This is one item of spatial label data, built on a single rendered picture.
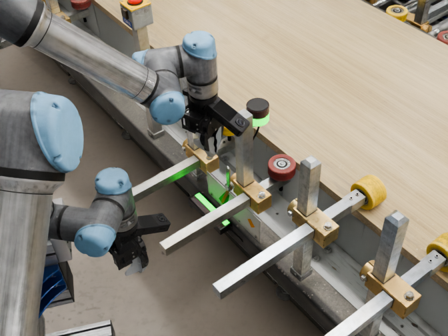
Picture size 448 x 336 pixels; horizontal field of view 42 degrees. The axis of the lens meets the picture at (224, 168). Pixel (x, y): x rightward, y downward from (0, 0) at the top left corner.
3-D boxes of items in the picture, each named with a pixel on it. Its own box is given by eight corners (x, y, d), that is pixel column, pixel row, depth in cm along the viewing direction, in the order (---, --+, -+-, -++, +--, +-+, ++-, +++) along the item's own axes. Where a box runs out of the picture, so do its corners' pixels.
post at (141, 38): (154, 140, 208) (135, 28, 177) (147, 133, 211) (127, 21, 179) (165, 134, 210) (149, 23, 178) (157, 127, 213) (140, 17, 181)
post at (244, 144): (245, 237, 183) (242, 118, 149) (238, 230, 185) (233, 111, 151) (253, 231, 184) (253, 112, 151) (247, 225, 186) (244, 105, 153)
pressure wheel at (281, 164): (279, 203, 172) (280, 176, 164) (261, 188, 177) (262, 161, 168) (299, 191, 175) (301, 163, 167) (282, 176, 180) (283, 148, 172)
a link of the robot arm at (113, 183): (86, 189, 126) (100, 161, 132) (96, 222, 134) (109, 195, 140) (121, 193, 125) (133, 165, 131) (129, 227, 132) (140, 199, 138)
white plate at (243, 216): (259, 244, 174) (259, 222, 167) (207, 193, 189) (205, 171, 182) (261, 243, 174) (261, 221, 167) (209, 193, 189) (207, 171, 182)
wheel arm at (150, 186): (121, 213, 173) (119, 203, 170) (115, 206, 175) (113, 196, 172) (237, 149, 191) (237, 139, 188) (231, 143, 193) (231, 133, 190)
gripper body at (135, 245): (105, 253, 148) (95, 222, 140) (134, 236, 152) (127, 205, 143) (120, 273, 144) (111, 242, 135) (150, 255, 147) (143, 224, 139)
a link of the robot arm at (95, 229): (61, 255, 126) (81, 216, 133) (111, 263, 124) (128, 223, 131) (53, 231, 120) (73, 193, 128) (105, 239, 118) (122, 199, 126)
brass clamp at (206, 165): (205, 176, 183) (204, 165, 180) (181, 153, 191) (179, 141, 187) (221, 167, 186) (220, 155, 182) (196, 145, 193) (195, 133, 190)
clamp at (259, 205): (258, 215, 166) (258, 203, 162) (229, 188, 174) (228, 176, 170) (273, 205, 168) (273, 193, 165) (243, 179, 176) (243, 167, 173)
